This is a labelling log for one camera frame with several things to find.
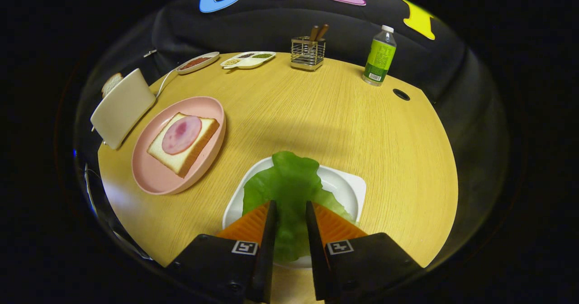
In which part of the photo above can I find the metal wire utensil holder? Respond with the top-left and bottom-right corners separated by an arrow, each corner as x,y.
290,36 -> 326,72

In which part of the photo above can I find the white toaster cable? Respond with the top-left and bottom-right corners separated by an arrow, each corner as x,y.
155,69 -> 178,99

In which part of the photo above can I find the pink ham slice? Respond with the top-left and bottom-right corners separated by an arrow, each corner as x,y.
161,115 -> 203,155

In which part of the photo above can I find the round white plate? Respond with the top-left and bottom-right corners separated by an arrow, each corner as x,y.
176,52 -> 220,75

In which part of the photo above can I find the red meat slice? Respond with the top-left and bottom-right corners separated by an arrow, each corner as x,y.
180,57 -> 212,70

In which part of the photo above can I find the green lettuce leaf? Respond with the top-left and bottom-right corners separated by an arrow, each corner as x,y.
242,151 -> 358,265

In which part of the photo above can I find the white bread slice under ham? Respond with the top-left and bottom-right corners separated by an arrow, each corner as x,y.
147,112 -> 220,178

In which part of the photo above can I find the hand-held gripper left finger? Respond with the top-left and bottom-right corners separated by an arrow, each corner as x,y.
166,199 -> 277,304

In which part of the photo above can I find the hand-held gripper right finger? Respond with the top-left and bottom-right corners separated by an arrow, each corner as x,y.
305,200 -> 427,304

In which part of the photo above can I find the white square plate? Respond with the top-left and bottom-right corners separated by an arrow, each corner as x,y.
222,156 -> 367,269

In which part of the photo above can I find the white toaster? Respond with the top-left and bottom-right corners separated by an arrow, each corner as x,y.
90,68 -> 157,150

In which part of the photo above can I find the pink round plate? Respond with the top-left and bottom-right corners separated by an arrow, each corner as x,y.
132,96 -> 226,195

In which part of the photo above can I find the toasted bread slice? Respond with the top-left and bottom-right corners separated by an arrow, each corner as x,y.
101,72 -> 123,98

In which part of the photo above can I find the black backdrop cloth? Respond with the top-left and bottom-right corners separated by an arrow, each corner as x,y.
77,0 -> 509,259

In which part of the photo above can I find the white divided bean dish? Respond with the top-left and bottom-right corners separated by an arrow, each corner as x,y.
220,51 -> 276,70

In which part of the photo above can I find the green label plastic bottle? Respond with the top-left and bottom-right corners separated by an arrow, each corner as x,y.
362,25 -> 397,87

